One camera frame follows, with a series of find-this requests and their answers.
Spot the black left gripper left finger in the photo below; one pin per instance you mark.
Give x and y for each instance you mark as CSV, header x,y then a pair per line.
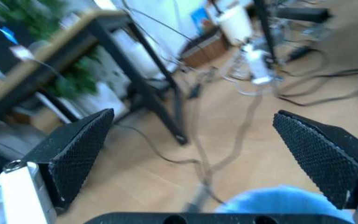
x,y
73,149

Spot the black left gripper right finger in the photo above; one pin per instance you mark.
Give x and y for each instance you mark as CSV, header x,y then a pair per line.
x,y
322,149

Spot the white trash bin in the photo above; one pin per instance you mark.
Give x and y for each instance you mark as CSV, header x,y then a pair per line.
x,y
235,22

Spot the blue plastic bag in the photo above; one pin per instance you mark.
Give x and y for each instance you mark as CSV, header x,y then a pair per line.
x,y
278,198

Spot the green leafy plant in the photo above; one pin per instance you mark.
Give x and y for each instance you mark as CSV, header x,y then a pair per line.
x,y
73,77

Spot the wooden table with black legs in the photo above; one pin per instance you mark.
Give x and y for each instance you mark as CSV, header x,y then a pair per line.
x,y
82,58

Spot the black stand pole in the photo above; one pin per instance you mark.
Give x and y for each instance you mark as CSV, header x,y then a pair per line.
x,y
267,32

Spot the wooden box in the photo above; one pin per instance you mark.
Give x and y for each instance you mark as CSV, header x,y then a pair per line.
x,y
205,47

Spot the blue picture card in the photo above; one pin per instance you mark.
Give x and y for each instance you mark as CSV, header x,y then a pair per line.
x,y
201,19

